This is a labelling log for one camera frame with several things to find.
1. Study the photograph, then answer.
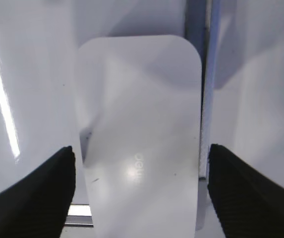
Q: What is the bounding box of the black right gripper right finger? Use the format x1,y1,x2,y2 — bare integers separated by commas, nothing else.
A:
208,144,284,238

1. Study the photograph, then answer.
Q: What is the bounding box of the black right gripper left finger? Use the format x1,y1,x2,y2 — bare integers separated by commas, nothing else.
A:
0,146,76,238

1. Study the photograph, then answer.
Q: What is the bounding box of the white eraser with black felt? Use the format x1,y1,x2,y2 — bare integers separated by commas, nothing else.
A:
75,35,202,238

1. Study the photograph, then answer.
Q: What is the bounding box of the white board with grey frame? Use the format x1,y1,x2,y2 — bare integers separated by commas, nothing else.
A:
0,0,284,238

